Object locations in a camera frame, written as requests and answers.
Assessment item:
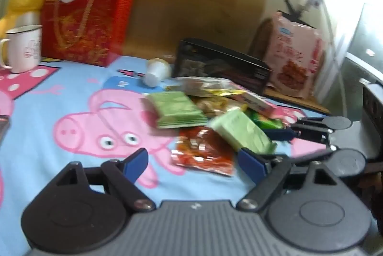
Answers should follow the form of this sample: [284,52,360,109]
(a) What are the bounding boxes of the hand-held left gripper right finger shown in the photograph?
[237,147,338,211]

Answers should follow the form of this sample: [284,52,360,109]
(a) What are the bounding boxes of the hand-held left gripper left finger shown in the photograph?
[56,148,157,212]

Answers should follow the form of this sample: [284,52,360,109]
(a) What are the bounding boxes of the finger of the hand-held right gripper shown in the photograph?
[291,143,339,167]
[264,117,333,144]

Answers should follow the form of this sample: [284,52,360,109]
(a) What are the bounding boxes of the dark green cracker packet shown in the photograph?
[245,109,285,131]

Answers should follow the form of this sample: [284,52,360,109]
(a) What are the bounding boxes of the light green snack packet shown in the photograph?
[146,91,209,129]
[209,109,277,156]

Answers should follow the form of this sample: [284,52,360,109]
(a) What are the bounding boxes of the black tin box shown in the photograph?
[174,38,273,97]

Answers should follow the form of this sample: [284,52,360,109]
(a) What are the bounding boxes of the pink white snack box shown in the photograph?
[233,92,278,119]

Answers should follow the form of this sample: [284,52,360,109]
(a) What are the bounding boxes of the red orange snack packet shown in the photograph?
[171,126,236,177]

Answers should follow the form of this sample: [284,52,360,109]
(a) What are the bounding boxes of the yellow snack packet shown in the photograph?
[191,88,246,118]

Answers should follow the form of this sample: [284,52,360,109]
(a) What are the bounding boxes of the pink snack bag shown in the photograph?
[265,12,325,100]

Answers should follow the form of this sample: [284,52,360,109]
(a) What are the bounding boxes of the clear pale snack packet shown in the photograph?
[175,76,237,97]

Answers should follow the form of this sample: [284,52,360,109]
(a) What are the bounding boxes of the small white bottle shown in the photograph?
[143,58,171,88]

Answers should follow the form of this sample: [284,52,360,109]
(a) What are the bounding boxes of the printed blanket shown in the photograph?
[0,55,334,253]

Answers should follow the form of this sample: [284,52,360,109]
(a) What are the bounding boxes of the black tape strips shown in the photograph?
[284,0,315,27]

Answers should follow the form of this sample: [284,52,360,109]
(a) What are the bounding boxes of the red gift box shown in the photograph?
[40,0,138,68]

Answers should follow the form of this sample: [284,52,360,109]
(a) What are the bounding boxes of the white enamel mug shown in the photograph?
[0,24,43,74]

